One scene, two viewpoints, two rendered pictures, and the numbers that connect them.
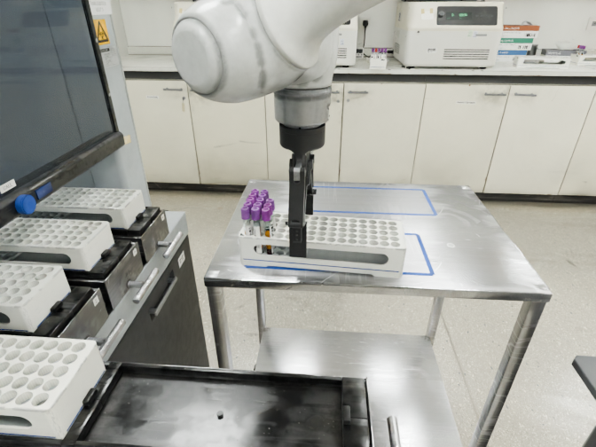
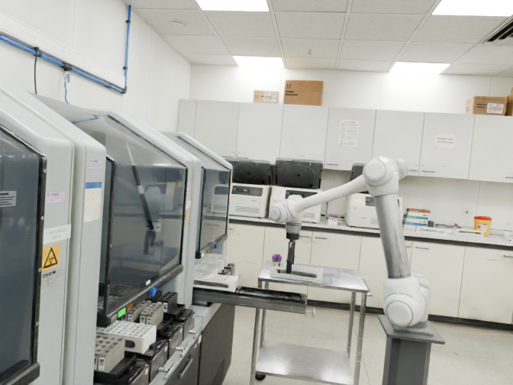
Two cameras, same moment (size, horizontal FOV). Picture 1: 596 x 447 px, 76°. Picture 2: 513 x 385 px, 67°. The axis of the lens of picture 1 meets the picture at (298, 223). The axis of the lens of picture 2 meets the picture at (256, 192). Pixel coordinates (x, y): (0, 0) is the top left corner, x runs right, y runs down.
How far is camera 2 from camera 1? 160 cm
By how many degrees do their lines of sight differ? 27
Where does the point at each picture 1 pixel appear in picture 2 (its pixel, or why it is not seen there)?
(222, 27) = (281, 208)
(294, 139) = (290, 236)
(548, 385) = not seen: outside the picture
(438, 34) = (366, 210)
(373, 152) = not seen: hidden behind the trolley
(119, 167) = (222, 247)
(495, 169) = not seen: hidden behind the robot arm
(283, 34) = (291, 211)
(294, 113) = (291, 228)
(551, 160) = (447, 291)
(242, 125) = (248, 251)
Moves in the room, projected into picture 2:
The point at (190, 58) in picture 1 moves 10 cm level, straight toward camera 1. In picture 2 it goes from (273, 213) to (279, 216)
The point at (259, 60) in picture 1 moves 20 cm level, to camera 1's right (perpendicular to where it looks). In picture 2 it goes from (286, 215) to (325, 218)
